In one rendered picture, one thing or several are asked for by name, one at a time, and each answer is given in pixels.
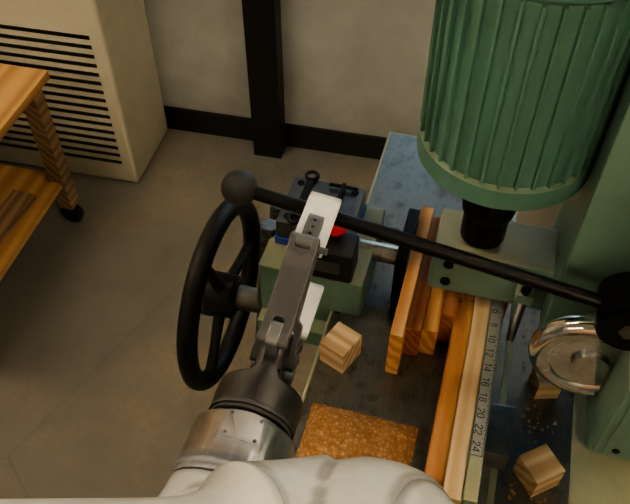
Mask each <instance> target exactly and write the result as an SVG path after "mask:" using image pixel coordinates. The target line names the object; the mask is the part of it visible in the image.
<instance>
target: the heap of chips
mask: <svg viewBox="0 0 630 504"><path fill-rule="evenodd" d="M418 430H419V428H417V427H413V426H409V425H405V424H401V423H397V422H393V421H389V420H386V419H383V418H379V417H375V416H371V415H367V414H363V413H359V412H355V411H351V410H346V409H340V408H336V407H332V406H328V405H324V404H319V403H315V402H313V404H312V407H311V410H310V413H309V416H308V420H307V423H306V426H305V429H304V432H303V435H302V439H301V442H300V445H299V448H298V451H297V454H296V458H299V457H309V456H317V455H329V456H331V457H332V458H333V459H343V458H352V457H362V456H365V457H377V458H383V459H388V460H393V461H396V462H400V463H403V464H406V465H409V466H411V464H412V459H413V454H414V449H415V444H416V440H417V435H418Z"/></svg>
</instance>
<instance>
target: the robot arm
mask: <svg viewBox="0 0 630 504"><path fill-rule="evenodd" d="M341 202H342V200H341V199H338V198H335V197H331V196H328V195H324V194H321V193H317V192H314V191H312V192H311V193H310V196H309V198H308V201H307V203H306V206H305V208H304V211H303V213H302V215H301V218H300V220H299V223H298V225H297V228H296V230H295V231H292V232H291V235H289V239H288V240H289V242H288V246H287V249H286V252H285V255H284V258H283V261H282V264H281V267H280V270H279V273H278V277H277V280H276V283H275V286H274V289H273V292H272V295H271V298H270V301H269V304H268V308H267V311H266V314H265V316H264V319H263V322H262V324H261V327H260V330H259V331H258V332H257V334H256V337H257V338H256V343H255V344H254V345H253V347H252V351H251V354H250V360H252V361H253V362H252V363H251V366H250V368H248V369H238V370H233V371H230V372H228V373H227V374H225V375H224V376H223V377H222V379H221V380H220V383H219V385H218V388H217V390H216V392H215V395H214V397H213V400H212V402H211V404H210V407H209V409H208V410H206V411H204V412H201V413H200V414H199V415H198V416H197V417H196V418H195V420H194V423H193V425H192V427H191V430H190V432H189V434H188V437H187V439H186V441H185V444H184V446H183V448H182V451H181V453H180V455H179V458H178V459H177V460H176V462H175V464H174V466H173V469H172V474H171V476H170V478H169V480H168V482H167V483H166V485H165V487H164V488H163V490H162V491H161V493H160V494H159V496H158V497H134V498H40V499H0V504H454V502H453V501H452V500H451V499H450V497H449V495H448V494H447V493H446V492H445V490H444V489H443V488H442V486H441V485H440V484H439V483H438V482H437V481H436V480H435V479H434V478H432V477H431V476H429V475H428V474H426V473H424V472H422V471H420V470H418V469H416V468H414V467H411V466H409V465H406V464H403V463H400V462H396V461H393V460H388V459H383V458H377V457H365V456H362V457H352V458H343V459H333V458H332V457H331V456H329V455H317V456H309V457H299V458H293V456H294V451H296V449H297V448H296V447H295V444H294V443H293V438H294V435H295V432H296V429H297V426H298V423H299V420H300V417H301V414H302V411H303V402H302V399H301V397H300V395H299V394H298V392H297V391H296V390H295V389H294V388H293V387H292V386H291V385H292V381H293V378H294V374H295V370H296V367H297V365H298V364H299V362H300V359H299V358H300V356H299V353H300V352H301V350H302V349H303V346H304V345H303V341H300V340H304V341H305V340H307V337H308V334H309V331H310V328H311V325H312V322H313V320H314V317H315V314H316V311H317V308H318V305H319V302H320V299H321V296H322V294H323V291H324V286H322V285H319V284H315V283H312V282H311V278H312V275H313V271H314V268H315V264H316V261H317V258H322V256H323V255H326V256H327V254H328V249H327V248H325V247H326V245H327V242H328V239H329V236H330V233H331V231H332V228H333V225H334V222H335V220H336V217H337V214H338V211H339V209H340V206H341Z"/></svg>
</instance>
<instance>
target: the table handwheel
mask: <svg viewBox="0 0 630 504"><path fill-rule="evenodd" d="M238 215H239V217H240V220H241V223H242V229H243V246H242V248H241V250H240V252H239V254H238V255H237V257H236V259H235V261H234V262H233V264H232V266H231V267H230V269H229V271H228V272H227V273H225V272H221V271H216V270H214V269H213V267H212V264H213V261H214V258H215V255H216V252H217V250H218V247H219V245H220V243H221V240H222V238H223V236H224V234H225V232H226V230H227V229H228V227H229V225H230V224H231V222H232V221H233V220H234V219H235V218H236V217H237V216H238ZM259 249H260V222H259V216H258V213H257V210H256V208H255V206H254V204H253V203H252V202H250V203H249V204H247V205H244V206H235V205H232V204H230V203H229V202H227V201H226V200H224V201H223V202H222V203H221V204H220V205H219V206H218V207H217V208H216V210H215V211H214V212H213V214H212V215H211V217H210V218H209V220H208V221H207V223H206V225H205V227H204V229H203V231H202V233H201V235H200V237H199V240H198V242H197V244H196V247H195V250H194V252H193V255H192V258H191V261H190V265H189V268H188V271H187V275H186V279H185V283H184V287H183V291H182V296H181V302H180V307H179V314H178V323H177V336H176V351H177V361H178V367H179V371H180V374H181V377H182V379H183V381H184V382H185V384H186V385H187V386H188V387H189V388H191V389H192V390H195V391H205V390H208V389H210V388H212V387H213V386H214V385H215V384H216V383H218V381H219V380H220V379H221V378H222V377H223V375H224V374H225V372H226V371H227V369H228V367H229V366H230V364H231V362H232V360H233V358H234V356H235V354H236V352H237V349H238V347H239V344H240V342H241V339H242V337H243V334H244V331H245V328H246V325H247V322H248V318H249V315H250V312H253V313H257V314H258V313H260V311H261V310H260V309H259V308H261V306H259V305H258V300H257V294H258V292H257V291H258V289H257V288H256V284H257V278H258V271H259V270H258V269H259V265H258V264H259V255H260V254H259V252H260V250H259ZM240 272H241V276H239V274H240ZM202 306H203V308H204V309H205V310H207V311H212V312H214V314H213V322H212V330H211V338H210V345H209V351H208V357H207V363H206V368H205V369H204V370H203V371H202V370H201V368H200V364H199V358H198V331H199V321H200V314H201V308H202ZM225 315H229V316H232V317H231V318H230V321H229V324H228V327H227V330H226V332H225V335H224V337H223V340H222V342H221V337H222V331H223V326H224V320H225ZM220 342H221V344H220Z"/></svg>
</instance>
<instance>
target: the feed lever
mask: <svg viewBox="0 0 630 504"><path fill-rule="evenodd" d="M221 192H222V195H223V197H224V198H225V200H226V201H227V202H229V203H230V204H232V205H235V206H244V205H247V204H249V203H250V202H252V201H253V200H256V201H259V202H262V203H265V204H268V205H271V206H275V207H278V208H281V209H284V210H287V211H290V212H294V213H297V214H300V215H302V213H303V211H304V208H305V206H306V203H307V201H305V200H302V199H298V198H295V197H292V196H289V195H286V194H282V193H279V192H276V191H273V190H270V189H267V188H263V187H260V186H258V185H257V181H256V179H255V177H254V176H253V175H252V174H251V173H250V172H248V171H246V170H243V169H235V170H232V171H230V172H229V173H227V174H226V175H225V176H224V178H223V180H222V183H221ZM334 225H335V226H338V227H341V228H344V229H347V230H350V231H353V232H357V233H360V234H363V235H366V236H369V237H372V238H376V239H379V240H382V241H385V242H388V243H391V244H394V245H398V246H401V247H404V248H407V249H410V250H413V251H417V252H420V253H423V254H426V255H429V256H432V257H436V258H439V259H442V260H445V261H448V262H451V263H454V264H458V265H461V266H464V267H467V268H470V269H473V270H477V271H480V272H483V273H486V274H489V275H492V276H495V277H499V278H502V279H505V280H508V281H511V282H514V283H518V284H521V285H524V286H527V287H530V288H533V289H536V290H540V291H543V292H546V293H549V294H552V295H555V296H559V297H562V298H565V299H568V300H571V301H574V302H578V303H581V304H584V305H587V306H590V307H593V308H596V326H595V329H596V333H597V335H598V337H599V338H600V339H601V340H602V341H603V342H605V343H606V344H608V345H610V346H611V347H614V348H616V349H620V350H625V351H630V272H621V273H617V274H614V275H611V276H609V277H607V278H605V279H604V280H603V281H602V282H601V283H600V284H599V286H598V288H597V293H596V292H593V291H590V290H587V289H583V288H580V287H577V286H574V285H571V284H568V283H564V282H561V281H558V280H555V279H552V278H549V277H545V276H542V275H539V274H536V273H533V272H530V271H526V270H523V269H520V268H517V267H514V266H511V265H507V264H504V263H501V262H498V261H495V260H492V259H488V258H485V257H482V256H479V255H476V254H473V253H469V252H466V251H463V250H460V249H457V248H454V247H450V246H447V245H444V244H441V243H438V242H435V241H431V240H428V239H425V238H422V237H419V236H416V235H412V234H409V233H406V232H403V231H400V230H397V229H393V228H390V227H387V226H384V225H381V224H378V223H374V222H371V221H368V220H365V219H362V218H359V217H355V216H352V215H349V214H346V213H343V212H340V211H338V214H337V217H336V220H335V222H334Z"/></svg>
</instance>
